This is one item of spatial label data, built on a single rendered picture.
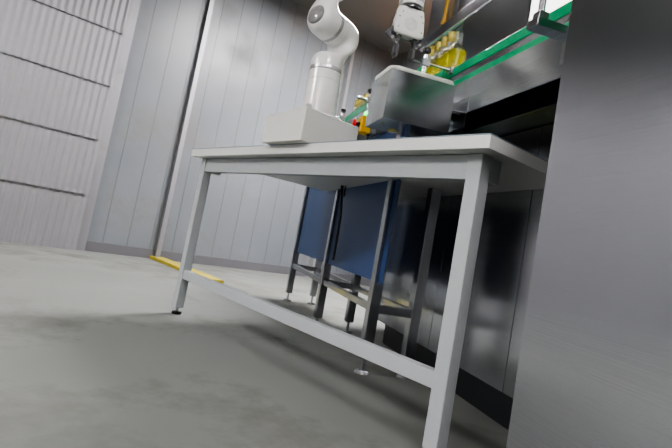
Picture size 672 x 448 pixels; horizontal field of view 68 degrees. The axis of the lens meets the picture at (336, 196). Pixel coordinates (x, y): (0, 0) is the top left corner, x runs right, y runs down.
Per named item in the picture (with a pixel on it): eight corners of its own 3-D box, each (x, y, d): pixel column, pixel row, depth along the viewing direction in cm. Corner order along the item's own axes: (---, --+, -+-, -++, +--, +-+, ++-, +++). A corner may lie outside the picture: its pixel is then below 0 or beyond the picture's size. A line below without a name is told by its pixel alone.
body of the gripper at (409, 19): (401, -3, 162) (395, 30, 160) (429, 7, 164) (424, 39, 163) (392, 7, 169) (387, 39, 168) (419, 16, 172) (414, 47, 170)
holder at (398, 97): (463, 137, 158) (471, 90, 159) (382, 117, 151) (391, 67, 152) (438, 145, 174) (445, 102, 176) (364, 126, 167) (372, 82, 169)
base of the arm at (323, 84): (319, 111, 166) (328, 59, 169) (279, 115, 178) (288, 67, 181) (353, 129, 180) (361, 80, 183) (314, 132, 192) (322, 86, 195)
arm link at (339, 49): (302, 68, 181) (312, 8, 184) (331, 88, 195) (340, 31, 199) (329, 65, 174) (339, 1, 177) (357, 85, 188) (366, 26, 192)
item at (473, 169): (433, 469, 110) (483, 152, 116) (169, 312, 226) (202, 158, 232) (458, 463, 116) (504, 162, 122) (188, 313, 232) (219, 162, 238)
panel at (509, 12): (632, 17, 128) (649, -106, 131) (623, 14, 127) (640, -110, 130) (457, 97, 215) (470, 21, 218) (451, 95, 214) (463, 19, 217)
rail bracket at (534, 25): (581, 62, 114) (595, -31, 116) (519, 41, 110) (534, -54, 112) (567, 67, 119) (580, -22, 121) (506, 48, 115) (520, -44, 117)
